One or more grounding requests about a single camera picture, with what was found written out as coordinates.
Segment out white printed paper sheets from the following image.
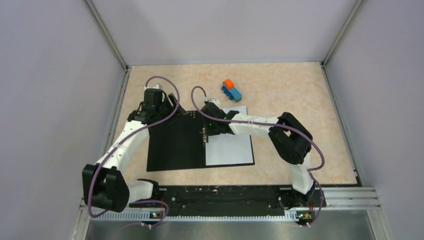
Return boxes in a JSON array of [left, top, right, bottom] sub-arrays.
[[205, 105, 254, 167]]

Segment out teal and black folder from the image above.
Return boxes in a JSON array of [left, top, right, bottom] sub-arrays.
[[146, 110, 256, 173]]

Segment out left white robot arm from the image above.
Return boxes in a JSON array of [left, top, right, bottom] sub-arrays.
[[82, 88, 186, 213]]

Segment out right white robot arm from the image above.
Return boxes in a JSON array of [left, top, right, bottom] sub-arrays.
[[199, 101, 315, 206]]

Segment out blue orange toy car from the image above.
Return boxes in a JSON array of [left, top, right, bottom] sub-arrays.
[[221, 79, 242, 102]]

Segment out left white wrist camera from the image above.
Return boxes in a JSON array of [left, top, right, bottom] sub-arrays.
[[144, 83, 163, 91]]

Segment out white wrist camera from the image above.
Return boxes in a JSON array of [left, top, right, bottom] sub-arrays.
[[204, 97, 221, 107], [144, 83, 163, 91]]

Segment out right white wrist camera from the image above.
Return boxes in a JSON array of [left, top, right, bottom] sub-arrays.
[[204, 97, 221, 107]]

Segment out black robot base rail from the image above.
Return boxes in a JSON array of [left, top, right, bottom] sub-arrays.
[[157, 185, 326, 217]]

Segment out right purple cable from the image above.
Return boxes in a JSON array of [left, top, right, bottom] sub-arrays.
[[191, 86, 326, 228]]

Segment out white slotted cable duct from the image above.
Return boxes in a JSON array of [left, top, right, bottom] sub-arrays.
[[94, 209, 299, 222]]

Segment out aluminium frame profile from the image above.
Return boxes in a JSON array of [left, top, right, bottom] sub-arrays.
[[323, 187, 381, 211]]

